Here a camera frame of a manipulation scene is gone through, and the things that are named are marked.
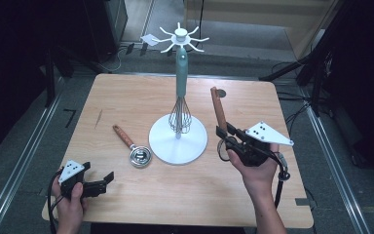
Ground right hand-held gripper black cable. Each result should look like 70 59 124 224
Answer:
271 150 292 210

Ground black floor cables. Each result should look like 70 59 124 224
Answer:
272 61 332 136

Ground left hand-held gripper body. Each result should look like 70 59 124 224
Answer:
57 159 108 199

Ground black tripod stand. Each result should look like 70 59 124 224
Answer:
258 0 355 118

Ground metal floor rail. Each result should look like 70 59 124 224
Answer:
300 87 371 234
0 94 63 234

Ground person's right hand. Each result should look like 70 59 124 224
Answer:
227 142 281 201

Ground wooden handled mesh strainer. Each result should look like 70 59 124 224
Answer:
209 86 233 163

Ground black metal stand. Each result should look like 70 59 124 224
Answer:
43 48 58 108

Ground teal handled wire whisk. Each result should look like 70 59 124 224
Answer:
168 46 193 135

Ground white paper tag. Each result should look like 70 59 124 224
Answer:
139 33 161 47

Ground white floor cable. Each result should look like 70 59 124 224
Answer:
96 48 124 73

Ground person's left hand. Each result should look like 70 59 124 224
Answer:
52 176 89 234

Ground wooden handled steel measuring cup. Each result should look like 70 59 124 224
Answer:
112 124 153 169

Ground left hand-held gripper black cable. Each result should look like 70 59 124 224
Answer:
46 170 63 234

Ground white utensil rack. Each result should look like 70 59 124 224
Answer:
148 21 210 166

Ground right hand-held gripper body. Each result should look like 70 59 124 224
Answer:
225 121 295 168

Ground black cabinet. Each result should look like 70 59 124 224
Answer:
83 0 129 63

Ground hand-held gripper black cable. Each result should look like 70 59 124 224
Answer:
46 170 63 234
271 150 292 210

